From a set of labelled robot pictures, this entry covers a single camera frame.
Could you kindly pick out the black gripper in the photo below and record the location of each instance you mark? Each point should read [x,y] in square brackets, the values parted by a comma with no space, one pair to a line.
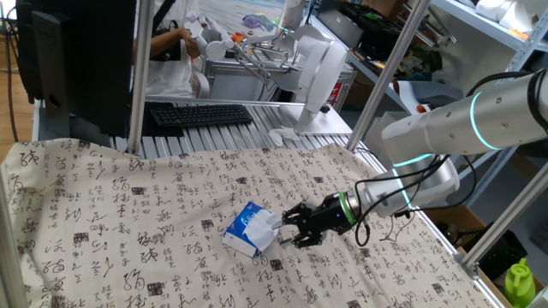
[331,214]

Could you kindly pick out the black computer monitor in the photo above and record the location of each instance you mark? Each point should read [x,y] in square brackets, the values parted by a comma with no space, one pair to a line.
[98,64]

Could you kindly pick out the aluminium table edge rail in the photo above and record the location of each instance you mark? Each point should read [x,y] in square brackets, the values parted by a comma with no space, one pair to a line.
[445,237]

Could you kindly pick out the aluminium horizontal bar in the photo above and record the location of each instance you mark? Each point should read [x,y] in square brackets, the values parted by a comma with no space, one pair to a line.
[235,102]

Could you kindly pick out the crumpled white tissue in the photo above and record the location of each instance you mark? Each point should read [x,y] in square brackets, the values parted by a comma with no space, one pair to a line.
[282,134]

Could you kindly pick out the white paper napkin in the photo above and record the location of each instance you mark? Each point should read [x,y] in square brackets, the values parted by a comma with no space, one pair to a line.
[261,233]

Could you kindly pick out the purple blue plastic toy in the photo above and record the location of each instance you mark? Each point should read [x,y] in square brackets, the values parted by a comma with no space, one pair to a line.
[257,21]

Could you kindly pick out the lime green plastic bottle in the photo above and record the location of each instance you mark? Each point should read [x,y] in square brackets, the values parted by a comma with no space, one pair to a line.
[519,286]

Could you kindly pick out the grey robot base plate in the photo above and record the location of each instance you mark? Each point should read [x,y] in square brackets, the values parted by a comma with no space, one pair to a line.
[329,124]

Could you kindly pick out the white plastic bundle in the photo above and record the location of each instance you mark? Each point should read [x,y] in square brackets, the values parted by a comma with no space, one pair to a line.
[514,8]

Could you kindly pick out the black open tool case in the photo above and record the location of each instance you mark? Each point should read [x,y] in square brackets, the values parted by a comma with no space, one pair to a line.
[377,30]

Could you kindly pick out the calligraphy print tablecloth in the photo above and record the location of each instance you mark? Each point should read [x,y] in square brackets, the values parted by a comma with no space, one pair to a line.
[128,214]

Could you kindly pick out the aluminium frame post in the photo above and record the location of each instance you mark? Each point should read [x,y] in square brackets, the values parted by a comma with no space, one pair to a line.
[8,256]
[385,77]
[505,218]
[141,77]

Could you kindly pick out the grey metal shelving rack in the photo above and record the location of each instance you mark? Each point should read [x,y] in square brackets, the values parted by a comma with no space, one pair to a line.
[471,15]

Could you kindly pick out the person in printed white t-shirt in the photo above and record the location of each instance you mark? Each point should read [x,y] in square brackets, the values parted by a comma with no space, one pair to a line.
[171,77]

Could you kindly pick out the brown cardboard box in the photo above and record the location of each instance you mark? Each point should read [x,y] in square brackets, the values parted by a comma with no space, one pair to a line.
[449,216]

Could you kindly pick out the white chair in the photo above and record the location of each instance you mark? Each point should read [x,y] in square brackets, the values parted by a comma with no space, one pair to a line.
[202,85]

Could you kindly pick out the black desk mat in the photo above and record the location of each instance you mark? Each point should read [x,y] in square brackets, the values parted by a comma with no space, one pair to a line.
[162,132]

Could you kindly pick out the red label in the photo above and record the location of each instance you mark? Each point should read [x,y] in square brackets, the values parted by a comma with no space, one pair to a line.
[336,95]

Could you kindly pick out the aluminium framed case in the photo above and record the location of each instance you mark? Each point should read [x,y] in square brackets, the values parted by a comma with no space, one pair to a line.
[240,85]

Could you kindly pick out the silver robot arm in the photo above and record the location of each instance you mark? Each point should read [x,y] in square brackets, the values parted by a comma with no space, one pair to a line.
[471,124]

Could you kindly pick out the black keyboard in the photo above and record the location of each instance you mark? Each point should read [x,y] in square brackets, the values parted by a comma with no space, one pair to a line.
[201,115]

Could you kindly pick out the blue tissue pack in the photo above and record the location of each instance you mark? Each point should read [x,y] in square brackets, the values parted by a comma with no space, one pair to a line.
[243,219]

